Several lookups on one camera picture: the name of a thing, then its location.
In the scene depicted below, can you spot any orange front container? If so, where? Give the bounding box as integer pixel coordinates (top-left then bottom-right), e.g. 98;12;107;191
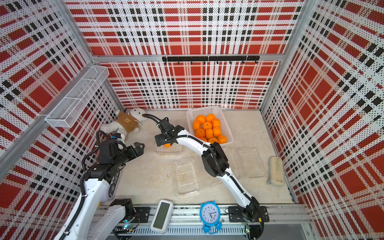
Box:
193;121;201;131
202;122;213;130
211;119;221;128
205;128;214;140

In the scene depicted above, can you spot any orange one container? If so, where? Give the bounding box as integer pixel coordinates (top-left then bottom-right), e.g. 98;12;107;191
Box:
195;129;206;139

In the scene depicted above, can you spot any orange three container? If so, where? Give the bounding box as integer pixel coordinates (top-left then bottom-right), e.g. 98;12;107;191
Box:
208;137;219;144

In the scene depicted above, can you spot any orange four container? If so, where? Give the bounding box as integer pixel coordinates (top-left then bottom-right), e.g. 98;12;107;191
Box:
217;135;228;144

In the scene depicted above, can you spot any white plastic basket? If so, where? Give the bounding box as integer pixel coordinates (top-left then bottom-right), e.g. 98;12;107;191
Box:
187;106;234;146

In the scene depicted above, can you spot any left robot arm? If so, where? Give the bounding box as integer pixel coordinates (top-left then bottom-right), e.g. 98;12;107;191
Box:
55;131;145;240

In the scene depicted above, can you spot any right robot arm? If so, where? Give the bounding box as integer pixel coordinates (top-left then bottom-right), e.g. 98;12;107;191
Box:
149;115;263;223

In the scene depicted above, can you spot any white teddy bear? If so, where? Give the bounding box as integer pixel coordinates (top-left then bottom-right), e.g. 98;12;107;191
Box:
100;108;147;143

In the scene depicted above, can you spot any purple white speaker box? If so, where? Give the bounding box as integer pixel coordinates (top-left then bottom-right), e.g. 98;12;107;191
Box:
107;172;120;201

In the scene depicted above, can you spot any white digital timer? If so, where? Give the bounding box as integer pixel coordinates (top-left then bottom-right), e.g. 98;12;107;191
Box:
150;200;174;234

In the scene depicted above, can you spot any blue alarm clock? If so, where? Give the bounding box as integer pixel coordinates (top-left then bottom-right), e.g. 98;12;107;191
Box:
200;201;222;235

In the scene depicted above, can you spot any white wire wall shelf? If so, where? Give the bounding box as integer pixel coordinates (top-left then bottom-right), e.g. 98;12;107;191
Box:
45;65;109;128

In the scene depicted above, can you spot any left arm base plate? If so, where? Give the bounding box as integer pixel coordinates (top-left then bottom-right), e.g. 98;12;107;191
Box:
131;207;151;224

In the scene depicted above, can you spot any black hook rail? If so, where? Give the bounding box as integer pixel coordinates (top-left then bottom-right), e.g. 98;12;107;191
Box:
162;56;260;64

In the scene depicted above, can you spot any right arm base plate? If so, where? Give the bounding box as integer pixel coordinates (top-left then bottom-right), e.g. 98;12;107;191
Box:
226;206;270;223

